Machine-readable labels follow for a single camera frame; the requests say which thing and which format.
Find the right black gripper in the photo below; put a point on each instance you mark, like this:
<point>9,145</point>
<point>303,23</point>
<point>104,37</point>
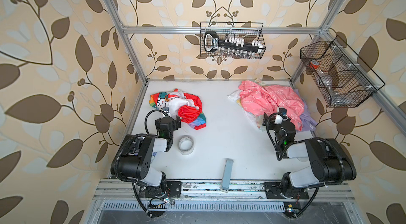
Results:
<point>271,121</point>

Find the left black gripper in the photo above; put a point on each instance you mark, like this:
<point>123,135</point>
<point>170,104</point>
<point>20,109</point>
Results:
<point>176,123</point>

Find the red white rainbow cloth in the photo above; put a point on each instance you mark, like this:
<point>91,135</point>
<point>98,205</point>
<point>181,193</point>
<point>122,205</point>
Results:
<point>182,104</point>

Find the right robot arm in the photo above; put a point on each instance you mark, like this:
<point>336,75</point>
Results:
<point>329,165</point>

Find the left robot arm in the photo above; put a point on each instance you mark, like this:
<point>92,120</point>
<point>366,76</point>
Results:
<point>133,160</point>

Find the lavender cloth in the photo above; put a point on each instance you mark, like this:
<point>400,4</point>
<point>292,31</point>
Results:
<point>308,123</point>

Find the pink patterned cloth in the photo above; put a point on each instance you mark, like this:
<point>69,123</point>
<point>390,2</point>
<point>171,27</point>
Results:
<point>258,100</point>

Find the white yellow cloth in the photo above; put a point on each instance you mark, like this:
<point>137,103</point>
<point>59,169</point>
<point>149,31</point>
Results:
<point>236,97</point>

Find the clear tape roll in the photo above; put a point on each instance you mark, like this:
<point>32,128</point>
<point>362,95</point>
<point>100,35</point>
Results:
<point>186,145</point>

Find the grey rectangular bar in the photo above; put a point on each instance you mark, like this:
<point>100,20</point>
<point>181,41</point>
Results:
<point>227,175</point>

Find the red item in basket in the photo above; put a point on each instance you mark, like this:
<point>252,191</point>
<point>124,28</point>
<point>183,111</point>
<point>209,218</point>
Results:
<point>314,64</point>

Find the right wire basket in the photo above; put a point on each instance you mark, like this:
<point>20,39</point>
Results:
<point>344,78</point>

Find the wire basket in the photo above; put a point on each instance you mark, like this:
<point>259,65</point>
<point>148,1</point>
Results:
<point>344,78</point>
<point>249,32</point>

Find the black handled tool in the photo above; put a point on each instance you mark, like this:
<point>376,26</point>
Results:
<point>213,42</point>

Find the back wire basket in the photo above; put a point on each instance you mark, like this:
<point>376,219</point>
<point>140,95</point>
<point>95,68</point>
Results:
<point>249,32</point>

